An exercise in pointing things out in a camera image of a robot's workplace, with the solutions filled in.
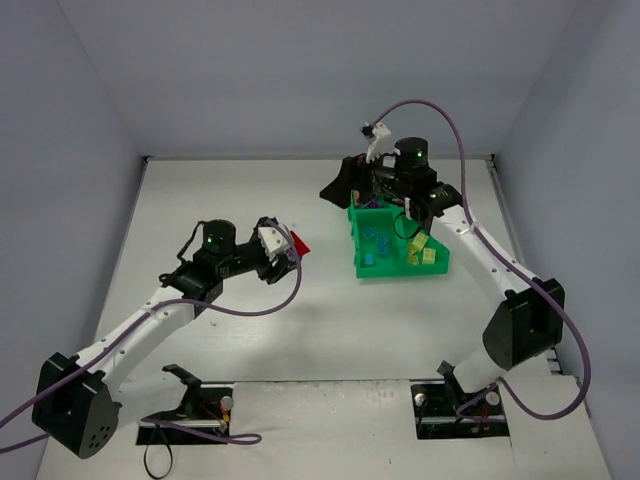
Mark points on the teal small lego brick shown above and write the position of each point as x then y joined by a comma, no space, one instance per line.
369,233

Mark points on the teal long lego brick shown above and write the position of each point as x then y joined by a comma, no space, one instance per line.
383,244

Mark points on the yellow lego brick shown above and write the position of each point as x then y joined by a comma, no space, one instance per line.
413,258

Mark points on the lime green small lego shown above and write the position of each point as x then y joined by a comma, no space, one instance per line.
428,256

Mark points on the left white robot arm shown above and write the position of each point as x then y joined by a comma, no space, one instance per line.
84,399

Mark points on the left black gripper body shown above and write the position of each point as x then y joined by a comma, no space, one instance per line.
267,262

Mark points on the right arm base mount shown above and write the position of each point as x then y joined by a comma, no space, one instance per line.
440,414

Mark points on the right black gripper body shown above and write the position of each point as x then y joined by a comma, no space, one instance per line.
357,176

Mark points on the lime green lego brick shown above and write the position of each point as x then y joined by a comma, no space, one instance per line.
418,243

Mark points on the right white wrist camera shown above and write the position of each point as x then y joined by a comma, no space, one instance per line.
378,136

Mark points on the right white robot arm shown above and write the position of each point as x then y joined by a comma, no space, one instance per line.
523,325

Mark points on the green divided sorting tray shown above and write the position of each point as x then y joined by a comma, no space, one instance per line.
395,264

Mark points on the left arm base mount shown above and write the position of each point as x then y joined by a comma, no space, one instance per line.
210,415

